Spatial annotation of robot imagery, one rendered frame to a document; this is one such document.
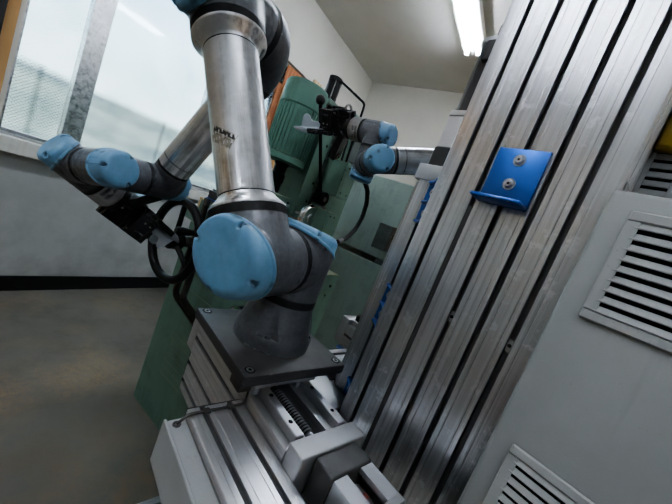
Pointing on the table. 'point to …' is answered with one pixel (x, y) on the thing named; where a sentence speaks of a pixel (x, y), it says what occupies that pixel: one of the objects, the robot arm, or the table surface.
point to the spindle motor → (283, 124)
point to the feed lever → (320, 166)
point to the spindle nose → (279, 174)
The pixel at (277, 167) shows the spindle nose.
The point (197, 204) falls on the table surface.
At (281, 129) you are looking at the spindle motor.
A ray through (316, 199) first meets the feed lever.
